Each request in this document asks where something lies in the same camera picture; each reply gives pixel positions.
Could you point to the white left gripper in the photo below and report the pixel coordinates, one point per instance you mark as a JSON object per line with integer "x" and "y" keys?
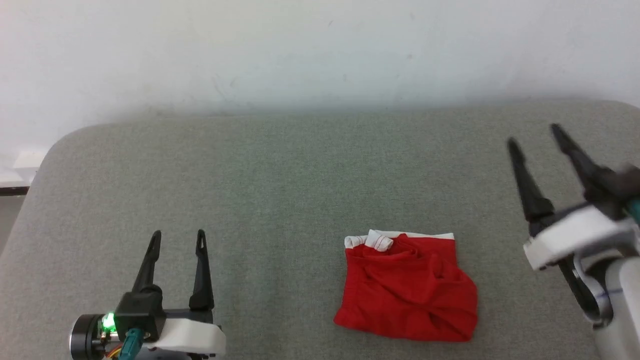
{"x": 190, "y": 335}

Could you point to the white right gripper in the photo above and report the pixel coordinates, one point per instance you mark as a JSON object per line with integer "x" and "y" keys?
{"x": 575, "y": 240}

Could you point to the red garment with white trim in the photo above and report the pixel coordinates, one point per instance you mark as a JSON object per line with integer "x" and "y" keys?
{"x": 407, "y": 290}

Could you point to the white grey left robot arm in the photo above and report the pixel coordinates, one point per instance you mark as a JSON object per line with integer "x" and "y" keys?
{"x": 86, "y": 340}

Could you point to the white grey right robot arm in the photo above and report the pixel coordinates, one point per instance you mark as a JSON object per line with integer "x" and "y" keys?
{"x": 625, "y": 310}

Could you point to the grey fabric sofa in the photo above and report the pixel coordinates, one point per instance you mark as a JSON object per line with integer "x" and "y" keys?
{"x": 300, "y": 190}

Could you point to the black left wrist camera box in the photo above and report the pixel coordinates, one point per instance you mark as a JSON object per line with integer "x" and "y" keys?
{"x": 141, "y": 312}

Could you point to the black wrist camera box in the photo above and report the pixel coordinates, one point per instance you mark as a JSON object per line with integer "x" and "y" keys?
{"x": 141, "y": 312}
{"x": 617, "y": 187}

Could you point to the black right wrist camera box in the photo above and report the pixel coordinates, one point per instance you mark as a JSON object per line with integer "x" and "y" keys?
{"x": 617, "y": 187}

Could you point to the dark wall baseboard strip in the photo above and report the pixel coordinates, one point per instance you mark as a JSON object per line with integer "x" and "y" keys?
{"x": 12, "y": 190}

